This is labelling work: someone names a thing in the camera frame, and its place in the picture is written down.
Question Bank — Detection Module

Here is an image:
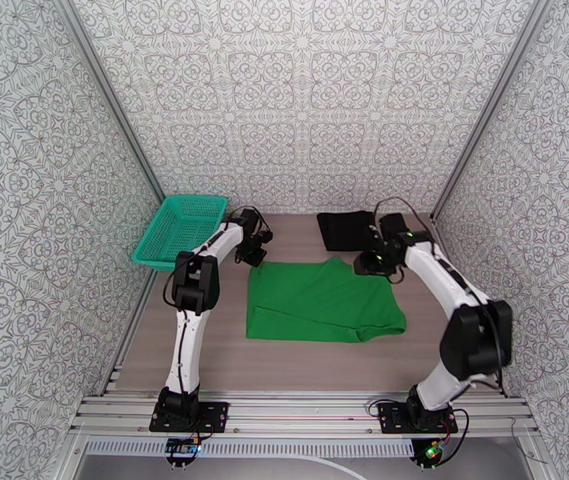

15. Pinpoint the black cloth garment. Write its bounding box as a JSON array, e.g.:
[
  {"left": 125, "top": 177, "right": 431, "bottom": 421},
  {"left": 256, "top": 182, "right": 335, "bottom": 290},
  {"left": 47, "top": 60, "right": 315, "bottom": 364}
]
[{"left": 316, "top": 210, "right": 380, "bottom": 254}]

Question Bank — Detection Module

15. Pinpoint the green cloth garment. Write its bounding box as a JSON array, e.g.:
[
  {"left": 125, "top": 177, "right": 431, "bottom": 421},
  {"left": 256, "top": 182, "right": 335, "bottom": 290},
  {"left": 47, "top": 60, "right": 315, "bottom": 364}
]
[{"left": 245, "top": 257, "right": 407, "bottom": 344}]

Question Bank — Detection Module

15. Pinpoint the green plastic basket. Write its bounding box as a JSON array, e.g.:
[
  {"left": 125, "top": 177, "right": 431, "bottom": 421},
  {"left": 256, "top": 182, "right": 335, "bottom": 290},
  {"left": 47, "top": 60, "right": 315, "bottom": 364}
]
[{"left": 131, "top": 194, "right": 229, "bottom": 273}]

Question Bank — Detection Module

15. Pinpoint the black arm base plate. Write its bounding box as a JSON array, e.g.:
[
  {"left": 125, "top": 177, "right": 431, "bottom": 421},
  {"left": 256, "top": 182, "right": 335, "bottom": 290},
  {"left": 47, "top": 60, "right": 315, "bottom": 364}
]
[
  {"left": 378, "top": 402, "right": 459, "bottom": 436},
  {"left": 150, "top": 401, "right": 230, "bottom": 434}
]

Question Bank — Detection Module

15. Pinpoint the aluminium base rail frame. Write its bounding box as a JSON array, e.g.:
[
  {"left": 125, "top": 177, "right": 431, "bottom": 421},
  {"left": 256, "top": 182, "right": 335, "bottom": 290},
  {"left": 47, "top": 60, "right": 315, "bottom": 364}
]
[{"left": 69, "top": 390, "right": 540, "bottom": 441}]

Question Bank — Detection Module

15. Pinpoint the aluminium corner post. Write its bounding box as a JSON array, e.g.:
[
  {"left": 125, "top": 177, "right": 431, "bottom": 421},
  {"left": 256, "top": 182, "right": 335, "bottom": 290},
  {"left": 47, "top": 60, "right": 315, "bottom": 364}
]
[
  {"left": 430, "top": 0, "right": 549, "bottom": 224},
  {"left": 50, "top": 0, "right": 167, "bottom": 202}
]

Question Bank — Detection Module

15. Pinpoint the white slotted cable duct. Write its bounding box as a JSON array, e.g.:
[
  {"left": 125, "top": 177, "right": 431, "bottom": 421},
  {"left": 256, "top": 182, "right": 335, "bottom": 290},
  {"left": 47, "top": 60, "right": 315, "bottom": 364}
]
[{"left": 86, "top": 439, "right": 415, "bottom": 457}]

